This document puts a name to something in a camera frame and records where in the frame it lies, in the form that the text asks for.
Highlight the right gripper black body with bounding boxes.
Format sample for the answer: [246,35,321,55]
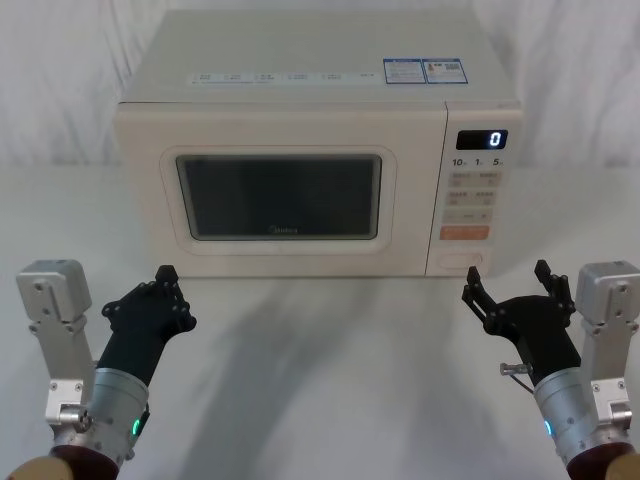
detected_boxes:
[485,293,584,388]

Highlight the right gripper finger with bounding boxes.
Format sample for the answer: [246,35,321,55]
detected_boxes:
[533,258,576,327]
[461,265,502,334]

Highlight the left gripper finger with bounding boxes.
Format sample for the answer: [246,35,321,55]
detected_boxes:
[166,265,198,333]
[101,265,170,320]

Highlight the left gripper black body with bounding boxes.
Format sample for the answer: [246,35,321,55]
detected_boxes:
[94,298,180,390]

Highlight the white table cloth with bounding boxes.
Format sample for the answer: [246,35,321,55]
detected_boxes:
[0,157,640,480]

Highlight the cream microwave oven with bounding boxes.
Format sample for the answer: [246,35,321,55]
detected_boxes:
[112,8,526,279]

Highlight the white curtain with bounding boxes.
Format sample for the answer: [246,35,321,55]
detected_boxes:
[0,0,640,171]

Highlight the thin cable with silver plug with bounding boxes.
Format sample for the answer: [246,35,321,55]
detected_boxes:
[498,362,539,399]

